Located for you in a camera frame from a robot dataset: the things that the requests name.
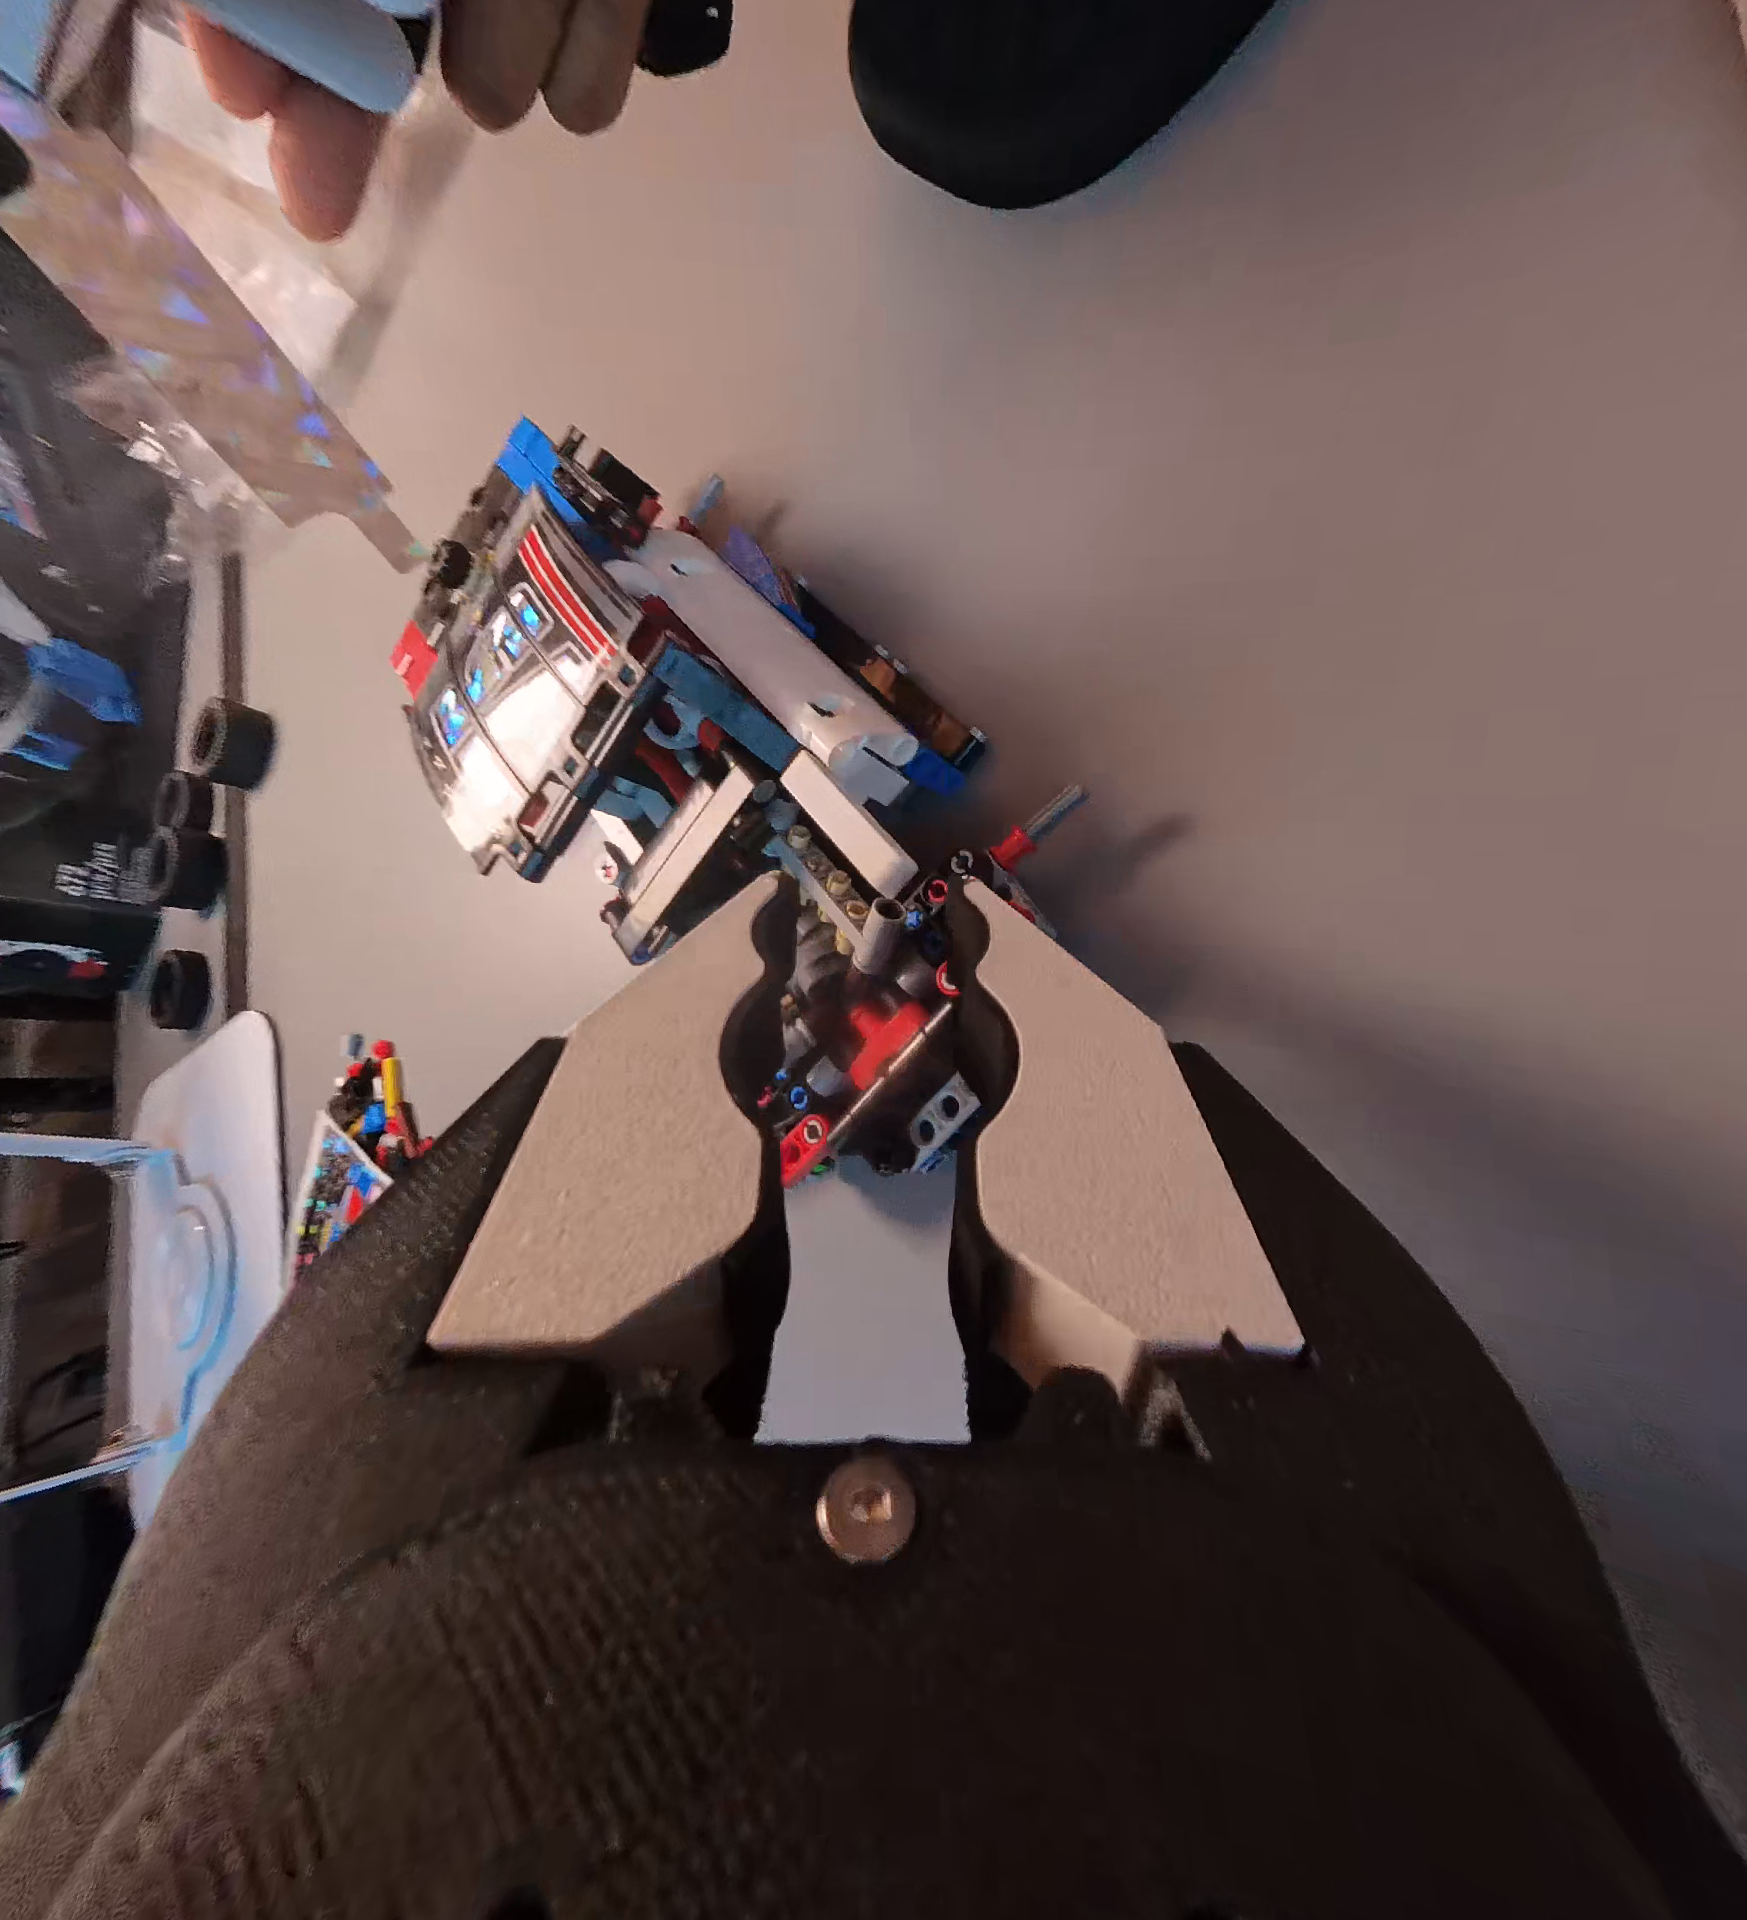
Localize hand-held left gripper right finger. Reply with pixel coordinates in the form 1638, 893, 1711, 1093
953, 876, 1311, 1417

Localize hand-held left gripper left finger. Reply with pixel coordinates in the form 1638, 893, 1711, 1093
425, 874, 801, 1427

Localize holographic sticker sheet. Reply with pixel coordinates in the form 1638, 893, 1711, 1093
289, 1105, 398, 1285

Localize peeled holographic sticker strip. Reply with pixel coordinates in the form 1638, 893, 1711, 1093
0, 31, 425, 573

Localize lego race car model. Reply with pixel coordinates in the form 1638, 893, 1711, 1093
395, 417, 1086, 1201

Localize pile of loose lego pieces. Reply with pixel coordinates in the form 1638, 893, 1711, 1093
326, 1031, 432, 1170

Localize black lego set box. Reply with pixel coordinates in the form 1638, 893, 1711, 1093
0, 194, 193, 993

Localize person's right hand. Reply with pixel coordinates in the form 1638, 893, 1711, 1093
186, 0, 653, 244

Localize clear plastic bags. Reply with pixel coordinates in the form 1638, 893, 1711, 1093
123, 89, 418, 390

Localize white book stand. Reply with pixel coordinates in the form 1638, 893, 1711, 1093
0, 1013, 286, 1532

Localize black mesh pad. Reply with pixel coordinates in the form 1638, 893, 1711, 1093
846, 0, 1282, 213

